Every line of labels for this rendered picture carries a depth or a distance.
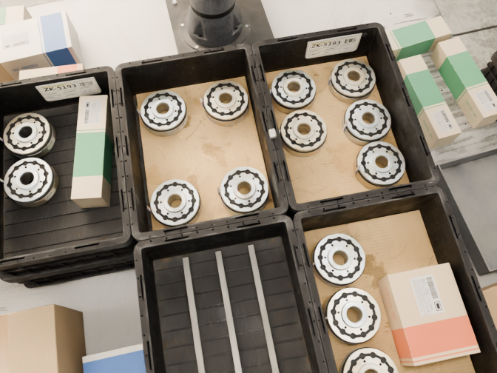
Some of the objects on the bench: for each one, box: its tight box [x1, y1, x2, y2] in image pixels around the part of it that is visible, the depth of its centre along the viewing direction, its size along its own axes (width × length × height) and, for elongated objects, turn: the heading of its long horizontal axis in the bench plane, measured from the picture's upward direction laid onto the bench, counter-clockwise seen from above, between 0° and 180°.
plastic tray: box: [436, 147, 497, 276], centre depth 107 cm, size 27×20×5 cm
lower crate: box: [1, 256, 135, 289], centre depth 105 cm, size 40×30×12 cm
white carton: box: [0, 11, 84, 81], centre depth 122 cm, size 20×12×9 cm, turn 106°
